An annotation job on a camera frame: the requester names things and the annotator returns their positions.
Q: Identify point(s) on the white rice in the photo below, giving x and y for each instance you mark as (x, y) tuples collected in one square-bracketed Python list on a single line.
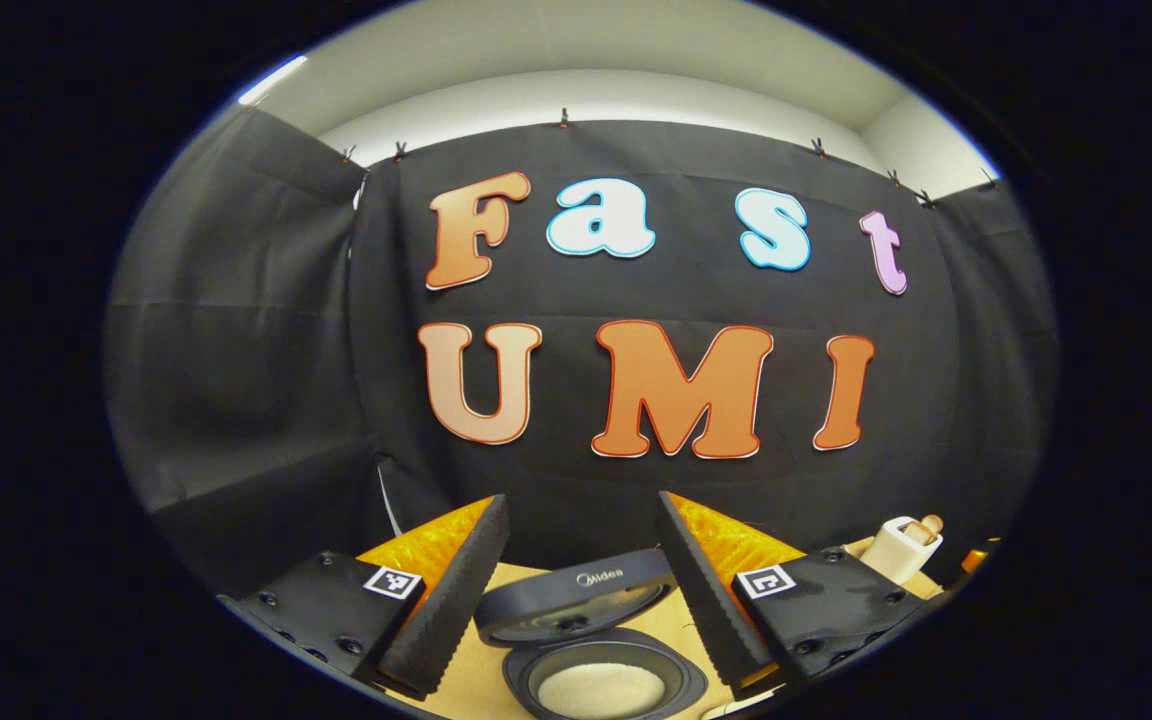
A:
[(601, 692)]

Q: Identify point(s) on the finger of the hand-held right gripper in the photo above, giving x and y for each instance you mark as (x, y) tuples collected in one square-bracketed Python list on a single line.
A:
[(978, 558)]

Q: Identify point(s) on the black backdrop cloth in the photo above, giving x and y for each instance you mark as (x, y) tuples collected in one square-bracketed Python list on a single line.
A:
[(236, 350)]

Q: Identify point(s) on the white toaster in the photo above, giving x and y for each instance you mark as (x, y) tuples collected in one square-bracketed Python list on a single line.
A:
[(891, 555)]

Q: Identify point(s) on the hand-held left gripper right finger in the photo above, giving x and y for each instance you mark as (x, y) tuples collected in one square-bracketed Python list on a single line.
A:
[(706, 605)]

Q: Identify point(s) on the toast slice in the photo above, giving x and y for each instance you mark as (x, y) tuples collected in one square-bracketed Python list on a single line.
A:
[(926, 528)]

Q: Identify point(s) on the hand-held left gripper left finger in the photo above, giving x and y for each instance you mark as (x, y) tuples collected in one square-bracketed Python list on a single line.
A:
[(456, 605)]

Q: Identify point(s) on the dark grey rice cooker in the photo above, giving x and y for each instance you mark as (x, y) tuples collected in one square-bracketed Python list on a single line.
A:
[(576, 600)]

